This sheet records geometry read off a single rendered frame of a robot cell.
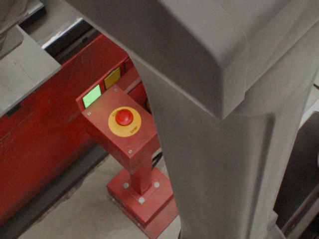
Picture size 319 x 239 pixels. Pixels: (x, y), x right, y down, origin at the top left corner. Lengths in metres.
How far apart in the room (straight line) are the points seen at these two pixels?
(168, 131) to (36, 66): 0.63
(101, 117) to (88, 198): 0.79
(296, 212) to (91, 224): 1.14
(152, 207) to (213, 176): 1.41
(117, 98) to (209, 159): 0.84
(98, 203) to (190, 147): 1.56
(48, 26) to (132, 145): 0.32
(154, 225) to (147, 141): 0.77
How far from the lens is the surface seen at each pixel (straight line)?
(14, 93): 0.79
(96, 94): 0.98
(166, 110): 0.17
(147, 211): 1.59
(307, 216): 0.62
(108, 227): 1.71
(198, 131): 0.16
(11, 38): 0.68
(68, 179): 1.72
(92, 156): 1.74
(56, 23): 1.01
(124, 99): 1.00
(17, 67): 0.81
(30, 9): 1.01
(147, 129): 0.97
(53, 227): 1.74
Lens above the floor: 1.67
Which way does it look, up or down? 66 degrees down
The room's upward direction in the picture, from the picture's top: 3 degrees clockwise
